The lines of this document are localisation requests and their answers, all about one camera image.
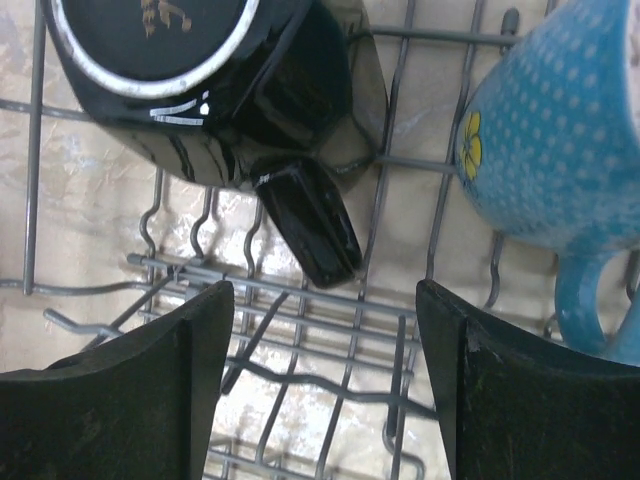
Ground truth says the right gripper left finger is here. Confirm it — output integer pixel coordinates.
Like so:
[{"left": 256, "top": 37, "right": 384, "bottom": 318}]
[{"left": 1, "top": 281, "right": 234, "bottom": 479}]

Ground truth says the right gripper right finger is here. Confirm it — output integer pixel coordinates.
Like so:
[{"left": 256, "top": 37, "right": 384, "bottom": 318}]
[{"left": 416, "top": 280, "right": 639, "bottom": 479}]

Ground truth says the black mug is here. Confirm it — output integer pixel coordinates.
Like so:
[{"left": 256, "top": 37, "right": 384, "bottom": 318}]
[{"left": 41, "top": 0, "right": 388, "bottom": 288}]

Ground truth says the blue mug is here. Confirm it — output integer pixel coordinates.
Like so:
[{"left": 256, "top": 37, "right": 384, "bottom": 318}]
[{"left": 455, "top": 1, "right": 639, "bottom": 365}]

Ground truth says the grey wire dish rack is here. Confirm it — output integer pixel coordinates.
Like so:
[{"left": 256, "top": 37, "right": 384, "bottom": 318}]
[{"left": 0, "top": 0, "right": 640, "bottom": 480}]

